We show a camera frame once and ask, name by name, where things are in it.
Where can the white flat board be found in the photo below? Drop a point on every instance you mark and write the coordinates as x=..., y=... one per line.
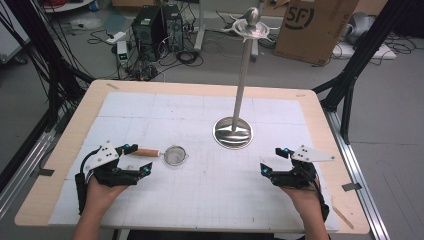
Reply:
x=363, y=51

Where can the grey rounded object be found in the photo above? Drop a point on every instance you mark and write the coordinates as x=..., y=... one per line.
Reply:
x=361, y=25

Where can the small white device green display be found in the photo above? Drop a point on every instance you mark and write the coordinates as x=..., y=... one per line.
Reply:
x=122, y=53

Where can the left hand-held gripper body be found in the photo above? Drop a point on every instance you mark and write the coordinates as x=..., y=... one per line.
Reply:
x=103, y=156

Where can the white stand pole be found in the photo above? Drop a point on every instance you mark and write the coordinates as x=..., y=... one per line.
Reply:
x=200, y=26

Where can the black computer tower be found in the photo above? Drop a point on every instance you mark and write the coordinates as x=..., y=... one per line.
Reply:
x=148, y=33
x=174, y=28

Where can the large cardboard box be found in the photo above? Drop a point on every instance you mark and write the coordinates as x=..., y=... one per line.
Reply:
x=316, y=30

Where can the light wooden table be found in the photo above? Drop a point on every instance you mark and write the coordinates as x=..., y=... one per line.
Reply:
x=66, y=133

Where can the person's right hand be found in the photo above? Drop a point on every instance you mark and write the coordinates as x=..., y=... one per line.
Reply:
x=303, y=200

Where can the black metal frame strut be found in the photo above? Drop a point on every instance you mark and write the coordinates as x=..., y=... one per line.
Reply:
x=360, y=56

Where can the black tape piece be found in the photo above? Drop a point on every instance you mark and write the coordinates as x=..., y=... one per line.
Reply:
x=351, y=186
x=46, y=172

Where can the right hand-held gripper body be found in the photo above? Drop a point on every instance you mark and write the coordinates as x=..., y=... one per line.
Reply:
x=300, y=173

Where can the person's left hand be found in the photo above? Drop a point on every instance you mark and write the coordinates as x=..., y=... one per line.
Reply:
x=101, y=196

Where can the white grid mat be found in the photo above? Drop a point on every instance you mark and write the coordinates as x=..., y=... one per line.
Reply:
x=200, y=186

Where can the aluminium rail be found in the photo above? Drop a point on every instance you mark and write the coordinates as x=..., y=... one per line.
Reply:
x=23, y=170
x=356, y=173

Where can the white power strip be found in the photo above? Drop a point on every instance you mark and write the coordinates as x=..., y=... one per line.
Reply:
x=116, y=37

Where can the thin wooden stick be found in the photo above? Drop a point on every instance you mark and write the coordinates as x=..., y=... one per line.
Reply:
x=343, y=217

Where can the steel utensil stand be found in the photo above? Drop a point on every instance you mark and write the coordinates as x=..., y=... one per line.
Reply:
x=240, y=83

